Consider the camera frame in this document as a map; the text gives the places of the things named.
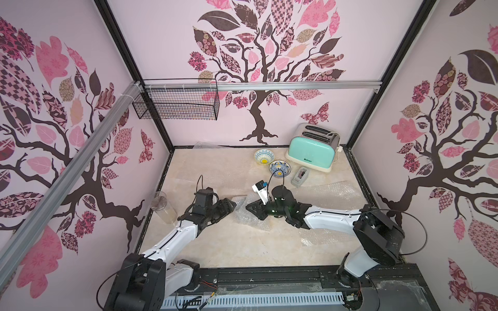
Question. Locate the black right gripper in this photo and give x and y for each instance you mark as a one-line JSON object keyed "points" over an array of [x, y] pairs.
{"points": [[262, 208]]}

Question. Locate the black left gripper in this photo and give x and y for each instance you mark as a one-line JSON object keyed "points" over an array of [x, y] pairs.
{"points": [[227, 208]]}

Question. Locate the blue yellow patterned bowl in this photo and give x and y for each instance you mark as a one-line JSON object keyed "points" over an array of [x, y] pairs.
{"points": [[280, 169]]}

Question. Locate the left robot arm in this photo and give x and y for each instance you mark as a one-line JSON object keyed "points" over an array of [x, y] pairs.
{"points": [[145, 280]]}

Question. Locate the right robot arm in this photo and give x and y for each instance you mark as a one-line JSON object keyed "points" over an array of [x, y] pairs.
{"points": [[380, 238]]}

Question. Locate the grey tape dispenser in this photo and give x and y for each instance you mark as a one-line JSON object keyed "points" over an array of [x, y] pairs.
{"points": [[300, 177]]}

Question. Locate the yellow dotted ceramic bowl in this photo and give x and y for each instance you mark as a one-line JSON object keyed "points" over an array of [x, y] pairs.
{"points": [[264, 156]]}

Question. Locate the mint green toaster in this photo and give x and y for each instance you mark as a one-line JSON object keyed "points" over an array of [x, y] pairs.
{"points": [[314, 147]]}

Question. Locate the clear drinking glass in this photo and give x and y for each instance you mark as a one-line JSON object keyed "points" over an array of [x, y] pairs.
{"points": [[163, 208]]}

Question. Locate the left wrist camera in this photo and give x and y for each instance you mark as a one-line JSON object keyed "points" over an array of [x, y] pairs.
{"points": [[204, 200]]}

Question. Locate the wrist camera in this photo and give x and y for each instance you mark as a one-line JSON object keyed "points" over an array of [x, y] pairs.
{"points": [[261, 188], [204, 200]]}

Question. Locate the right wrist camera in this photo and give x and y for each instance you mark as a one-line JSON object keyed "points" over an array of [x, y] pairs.
{"points": [[261, 188]]}

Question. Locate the white slotted cable duct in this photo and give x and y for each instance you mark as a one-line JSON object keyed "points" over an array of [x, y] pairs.
{"points": [[252, 301]]}

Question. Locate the black wire basket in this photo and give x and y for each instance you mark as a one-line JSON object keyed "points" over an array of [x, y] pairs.
{"points": [[178, 99]]}

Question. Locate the aluminium rail back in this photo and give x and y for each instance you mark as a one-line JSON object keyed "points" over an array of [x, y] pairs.
{"points": [[264, 86]]}

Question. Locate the aluminium rail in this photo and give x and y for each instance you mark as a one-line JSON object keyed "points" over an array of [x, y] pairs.
{"points": [[264, 86], [28, 233]]}

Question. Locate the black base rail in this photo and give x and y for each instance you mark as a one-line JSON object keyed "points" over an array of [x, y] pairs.
{"points": [[326, 276]]}

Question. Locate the aluminium rail left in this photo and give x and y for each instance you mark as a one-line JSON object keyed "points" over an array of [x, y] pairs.
{"points": [[28, 233]]}

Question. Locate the black corner frame post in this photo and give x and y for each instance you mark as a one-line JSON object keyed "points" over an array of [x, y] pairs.
{"points": [[111, 23]]}

